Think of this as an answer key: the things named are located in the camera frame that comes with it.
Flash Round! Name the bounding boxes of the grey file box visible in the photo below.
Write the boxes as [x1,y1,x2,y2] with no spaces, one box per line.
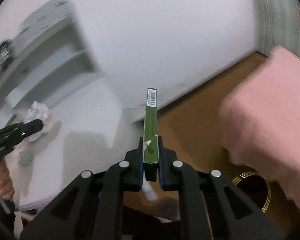
[12,0,72,57]

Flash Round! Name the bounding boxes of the pink bed sheet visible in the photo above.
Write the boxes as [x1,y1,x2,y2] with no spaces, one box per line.
[219,46,300,210]

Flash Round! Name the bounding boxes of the black lantern lamp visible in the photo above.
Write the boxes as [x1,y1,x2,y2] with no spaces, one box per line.
[0,40,13,67]

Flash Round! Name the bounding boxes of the teal booklet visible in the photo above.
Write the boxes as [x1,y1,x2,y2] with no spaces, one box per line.
[18,147,36,167]

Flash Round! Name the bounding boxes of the grey desk shelf unit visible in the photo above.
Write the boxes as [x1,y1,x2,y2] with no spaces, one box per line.
[0,2,100,127]

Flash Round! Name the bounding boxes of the clear plastic bag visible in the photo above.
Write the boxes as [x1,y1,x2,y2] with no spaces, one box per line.
[22,100,51,143]

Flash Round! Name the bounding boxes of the dark green box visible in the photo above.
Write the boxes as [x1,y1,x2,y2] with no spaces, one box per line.
[142,88,159,181]

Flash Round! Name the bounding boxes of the grey curtain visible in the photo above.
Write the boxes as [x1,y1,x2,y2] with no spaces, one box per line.
[254,0,300,56]

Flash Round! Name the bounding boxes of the left hand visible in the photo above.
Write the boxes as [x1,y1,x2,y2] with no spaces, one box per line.
[0,159,15,200]

